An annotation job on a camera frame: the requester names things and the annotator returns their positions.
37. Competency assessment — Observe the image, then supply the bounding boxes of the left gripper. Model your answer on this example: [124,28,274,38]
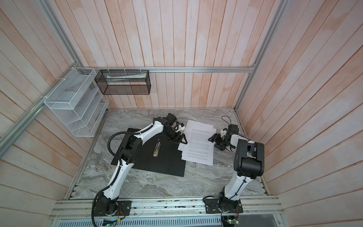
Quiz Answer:
[163,127,188,144]

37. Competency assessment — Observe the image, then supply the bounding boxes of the white paper sheets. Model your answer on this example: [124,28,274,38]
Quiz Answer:
[178,120,214,151]

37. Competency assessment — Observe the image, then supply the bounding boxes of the printed paper sheet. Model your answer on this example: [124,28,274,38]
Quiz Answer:
[181,127,216,166]

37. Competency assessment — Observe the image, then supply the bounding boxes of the blue folder black inside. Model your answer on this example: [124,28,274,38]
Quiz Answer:
[115,132,186,177]

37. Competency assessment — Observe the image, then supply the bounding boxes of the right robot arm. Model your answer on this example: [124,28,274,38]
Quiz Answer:
[208,124,264,212]

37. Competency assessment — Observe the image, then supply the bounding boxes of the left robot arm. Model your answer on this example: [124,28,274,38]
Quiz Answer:
[91,113,188,219]

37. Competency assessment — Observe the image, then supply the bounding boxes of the black mesh basket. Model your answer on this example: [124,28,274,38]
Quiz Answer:
[95,70,151,95]

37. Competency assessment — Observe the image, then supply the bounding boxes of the papers in black basket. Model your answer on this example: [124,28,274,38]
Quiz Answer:
[106,73,147,82]

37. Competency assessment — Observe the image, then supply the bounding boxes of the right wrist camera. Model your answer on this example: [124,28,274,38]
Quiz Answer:
[220,128,228,137]

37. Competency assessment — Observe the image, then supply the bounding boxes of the aluminium frame bar back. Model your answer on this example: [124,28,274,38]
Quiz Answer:
[92,66,254,73]

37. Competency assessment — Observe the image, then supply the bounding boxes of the aluminium frame bar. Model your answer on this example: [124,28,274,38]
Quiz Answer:
[92,66,254,73]
[234,0,290,112]
[1,62,81,158]

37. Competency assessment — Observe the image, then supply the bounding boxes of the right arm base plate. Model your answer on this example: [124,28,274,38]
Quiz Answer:
[202,197,244,214]

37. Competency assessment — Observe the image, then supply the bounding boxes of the black corrugated cable conduit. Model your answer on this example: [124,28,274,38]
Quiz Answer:
[90,131,155,227]

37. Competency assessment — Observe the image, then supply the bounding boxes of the aluminium front rail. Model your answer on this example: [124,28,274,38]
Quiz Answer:
[49,195,284,219]

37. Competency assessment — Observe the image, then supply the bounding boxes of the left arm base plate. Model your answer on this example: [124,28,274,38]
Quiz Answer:
[92,201,132,217]

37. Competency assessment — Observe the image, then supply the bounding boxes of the white wire mesh shelf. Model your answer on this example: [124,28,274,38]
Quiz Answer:
[44,68,109,137]

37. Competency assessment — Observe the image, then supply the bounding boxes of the aluminium frame bar right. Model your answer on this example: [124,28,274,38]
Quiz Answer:
[234,0,290,112]

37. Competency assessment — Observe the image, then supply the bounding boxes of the aluminium frame bar left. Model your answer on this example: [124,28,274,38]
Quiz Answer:
[1,62,81,158]

